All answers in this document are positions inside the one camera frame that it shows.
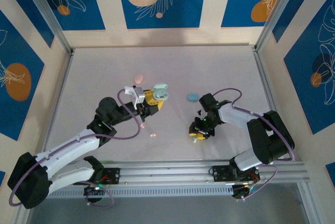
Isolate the mint green earbud charging case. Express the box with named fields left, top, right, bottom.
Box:
left=152, top=84, right=170, bottom=102

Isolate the blue earbud charging case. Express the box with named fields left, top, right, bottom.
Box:
left=186, top=92, right=200, bottom=103

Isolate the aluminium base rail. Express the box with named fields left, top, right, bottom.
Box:
left=59, top=159, right=307, bottom=186

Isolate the aluminium table side rail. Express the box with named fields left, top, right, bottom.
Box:
left=255, top=50, right=316, bottom=224
left=14, top=50, right=75, bottom=224

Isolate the grey slotted cable duct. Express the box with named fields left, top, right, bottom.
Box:
left=48, top=184, right=234, bottom=198

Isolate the aluminium frame post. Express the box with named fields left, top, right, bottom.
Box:
left=19, top=0, right=75, bottom=55
left=253, top=0, right=322, bottom=52

